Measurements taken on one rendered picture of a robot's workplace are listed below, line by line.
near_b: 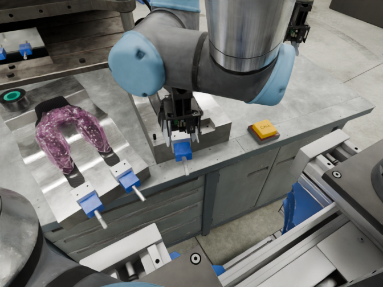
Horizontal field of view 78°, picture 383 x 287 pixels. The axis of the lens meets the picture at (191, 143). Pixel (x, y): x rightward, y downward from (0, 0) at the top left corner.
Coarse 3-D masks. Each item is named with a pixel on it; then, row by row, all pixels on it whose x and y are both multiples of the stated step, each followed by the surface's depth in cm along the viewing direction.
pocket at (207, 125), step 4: (204, 120) 77; (208, 120) 77; (204, 124) 78; (208, 124) 78; (212, 124) 77; (200, 128) 77; (204, 128) 77; (208, 128) 77; (212, 128) 77; (204, 132) 74; (208, 132) 74
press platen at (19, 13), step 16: (0, 0) 104; (16, 0) 104; (32, 0) 104; (48, 0) 104; (64, 0) 104; (80, 0) 105; (96, 0) 106; (112, 0) 105; (128, 0) 105; (0, 16) 98; (16, 16) 100; (32, 16) 102; (48, 16) 104
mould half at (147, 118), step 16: (160, 96) 84; (208, 96) 85; (144, 112) 79; (208, 112) 78; (224, 112) 78; (144, 128) 77; (160, 128) 73; (224, 128) 76; (160, 144) 69; (192, 144) 75; (208, 144) 79; (160, 160) 75
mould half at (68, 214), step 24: (48, 96) 80; (72, 96) 82; (24, 120) 76; (24, 144) 70; (72, 144) 69; (120, 144) 73; (48, 168) 65; (96, 168) 68; (144, 168) 68; (48, 192) 63; (120, 192) 67; (72, 216) 60
